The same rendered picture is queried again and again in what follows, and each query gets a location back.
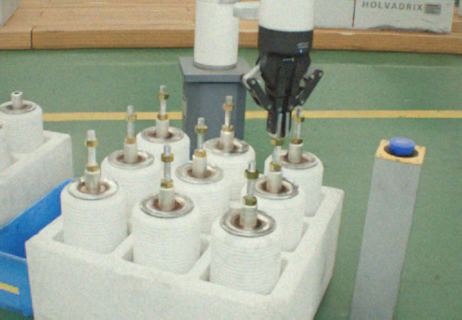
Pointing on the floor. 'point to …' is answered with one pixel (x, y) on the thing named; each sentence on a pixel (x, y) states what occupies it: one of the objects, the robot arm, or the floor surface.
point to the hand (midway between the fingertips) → (279, 123)
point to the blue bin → (16, 249)
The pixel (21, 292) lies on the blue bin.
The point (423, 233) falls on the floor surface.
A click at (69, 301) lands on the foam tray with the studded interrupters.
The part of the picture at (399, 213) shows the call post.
